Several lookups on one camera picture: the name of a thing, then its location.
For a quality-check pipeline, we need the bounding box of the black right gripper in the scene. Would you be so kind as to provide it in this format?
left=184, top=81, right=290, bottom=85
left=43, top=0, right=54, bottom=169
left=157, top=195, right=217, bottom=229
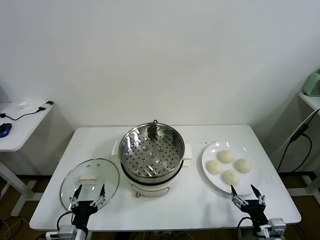
left=230, top=184, right=270, bottom=228

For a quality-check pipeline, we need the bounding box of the pale green appliance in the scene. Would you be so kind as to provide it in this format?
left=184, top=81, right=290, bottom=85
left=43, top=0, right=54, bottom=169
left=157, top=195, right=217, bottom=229
left=302, top=68, right=320, bottom=97

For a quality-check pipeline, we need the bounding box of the white side table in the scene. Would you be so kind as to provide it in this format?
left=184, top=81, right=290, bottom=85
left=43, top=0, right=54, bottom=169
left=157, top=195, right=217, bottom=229
left=0, top=101, right=55, bottom=217

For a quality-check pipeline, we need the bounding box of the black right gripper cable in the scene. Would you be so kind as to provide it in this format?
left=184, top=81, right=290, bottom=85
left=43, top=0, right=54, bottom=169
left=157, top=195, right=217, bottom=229
left=236, top=216, right=253, bottom=240

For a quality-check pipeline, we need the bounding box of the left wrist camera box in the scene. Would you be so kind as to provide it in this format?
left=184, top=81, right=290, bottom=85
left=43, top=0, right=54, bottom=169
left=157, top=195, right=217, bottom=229
left=58, top=224, right=77, bottom=240

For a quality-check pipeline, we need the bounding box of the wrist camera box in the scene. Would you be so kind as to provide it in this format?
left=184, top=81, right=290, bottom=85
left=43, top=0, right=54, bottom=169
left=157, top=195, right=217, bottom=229
left=268, top=218, right=287, bottom=236
left=58, top=224, right=77, bottom=240

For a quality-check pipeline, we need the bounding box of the blue computer mouse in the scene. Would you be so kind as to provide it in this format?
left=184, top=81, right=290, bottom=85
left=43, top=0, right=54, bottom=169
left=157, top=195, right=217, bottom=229
left=0, top=122, right=13, bottom=138

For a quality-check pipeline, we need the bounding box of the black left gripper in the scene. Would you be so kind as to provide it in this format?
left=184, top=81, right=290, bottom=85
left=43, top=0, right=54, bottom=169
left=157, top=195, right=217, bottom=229
left=69, top=183, right=110, bottom=230

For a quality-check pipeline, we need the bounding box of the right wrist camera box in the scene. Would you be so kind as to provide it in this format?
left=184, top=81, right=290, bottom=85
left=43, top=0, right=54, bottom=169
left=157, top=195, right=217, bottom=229
left=268, top=218, right=287, bottom=236

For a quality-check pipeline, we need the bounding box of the white table with foot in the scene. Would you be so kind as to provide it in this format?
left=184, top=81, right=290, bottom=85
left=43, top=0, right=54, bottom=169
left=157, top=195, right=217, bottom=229
left=287, top=91, right=320, bottom=198

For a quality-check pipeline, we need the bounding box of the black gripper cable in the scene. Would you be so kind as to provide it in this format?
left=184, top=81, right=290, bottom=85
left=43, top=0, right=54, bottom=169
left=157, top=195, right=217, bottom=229
left=56, top=211, right=76, bottom=232
left=236, top=216, right=253, bottom=240

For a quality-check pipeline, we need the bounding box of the round white plate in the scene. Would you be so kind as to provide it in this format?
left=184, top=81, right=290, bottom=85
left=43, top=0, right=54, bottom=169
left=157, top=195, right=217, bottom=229
left=201, top=141, right=263, bottom=196

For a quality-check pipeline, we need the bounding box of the black cable with adapter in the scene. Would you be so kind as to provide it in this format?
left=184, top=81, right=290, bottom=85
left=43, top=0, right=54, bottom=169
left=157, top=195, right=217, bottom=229
left=0, top=100, right=55, bottom=121

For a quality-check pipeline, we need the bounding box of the white steamed baozi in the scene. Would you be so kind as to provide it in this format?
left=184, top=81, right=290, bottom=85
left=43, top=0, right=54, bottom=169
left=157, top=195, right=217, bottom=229
left=206, top=159, right=224, bottom=175
left=233, top=158, right=252, bottom=174
left=222, top=169, right=241, bottom=186
left=217, top=149, right=235, bottom=165

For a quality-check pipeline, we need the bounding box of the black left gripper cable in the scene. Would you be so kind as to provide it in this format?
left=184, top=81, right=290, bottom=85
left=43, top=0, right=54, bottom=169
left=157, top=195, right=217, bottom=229
left=56, top=211, right=76, bottom=232

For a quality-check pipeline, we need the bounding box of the round glass pot lid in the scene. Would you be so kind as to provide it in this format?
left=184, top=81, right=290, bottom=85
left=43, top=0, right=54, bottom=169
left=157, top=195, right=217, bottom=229
left=59, top=157, right=121, bottom=213

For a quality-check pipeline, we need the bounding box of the steel perforated steamer basket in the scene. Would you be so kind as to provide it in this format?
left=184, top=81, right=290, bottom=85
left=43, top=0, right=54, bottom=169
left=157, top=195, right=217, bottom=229
left=118, top=122, right=186, bottom=180

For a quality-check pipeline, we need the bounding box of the white cable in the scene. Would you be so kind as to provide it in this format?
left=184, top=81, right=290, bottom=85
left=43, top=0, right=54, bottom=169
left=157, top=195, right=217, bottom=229
left=274, top=107, right=320, bottom=154

